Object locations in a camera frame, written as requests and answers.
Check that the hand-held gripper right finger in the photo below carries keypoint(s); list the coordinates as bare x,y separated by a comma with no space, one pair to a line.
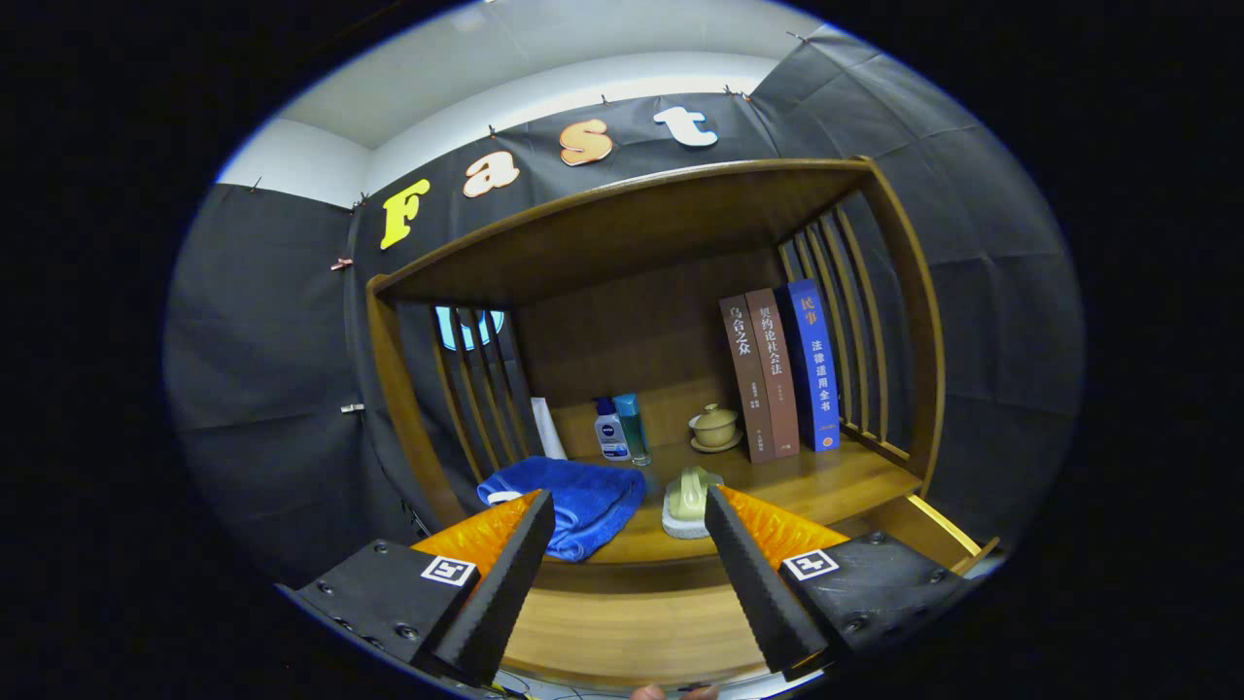
758,593

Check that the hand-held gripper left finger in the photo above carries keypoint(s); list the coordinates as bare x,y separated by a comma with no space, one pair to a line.
501,593

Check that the wooden drawer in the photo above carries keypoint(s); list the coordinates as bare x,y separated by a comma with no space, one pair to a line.
632,622

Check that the wooden countertop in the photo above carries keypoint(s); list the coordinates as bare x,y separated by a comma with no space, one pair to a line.
836,481

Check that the wooden cabinet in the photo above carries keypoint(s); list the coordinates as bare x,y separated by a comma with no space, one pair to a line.
622,233

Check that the blue folded towel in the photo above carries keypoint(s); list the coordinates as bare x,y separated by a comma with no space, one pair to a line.
593,501

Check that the beige lidded teacup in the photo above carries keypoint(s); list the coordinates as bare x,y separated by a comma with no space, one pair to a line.
716,428

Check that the white upright card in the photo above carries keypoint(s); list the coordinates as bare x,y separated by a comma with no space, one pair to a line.
547,428

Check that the white bottle with blue cap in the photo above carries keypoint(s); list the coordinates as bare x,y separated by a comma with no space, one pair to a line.
610,433

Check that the teal bottle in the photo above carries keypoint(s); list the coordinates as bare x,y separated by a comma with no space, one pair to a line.
632,423

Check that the dark brown book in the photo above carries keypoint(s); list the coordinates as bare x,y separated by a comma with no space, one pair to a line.
748,379

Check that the reddish brown book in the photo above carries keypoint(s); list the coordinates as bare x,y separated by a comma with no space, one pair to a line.
775,374

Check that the blue book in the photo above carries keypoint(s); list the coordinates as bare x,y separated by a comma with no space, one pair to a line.
812,369

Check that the black backdrop cloth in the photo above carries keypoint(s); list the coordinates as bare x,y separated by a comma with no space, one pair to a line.
991,292

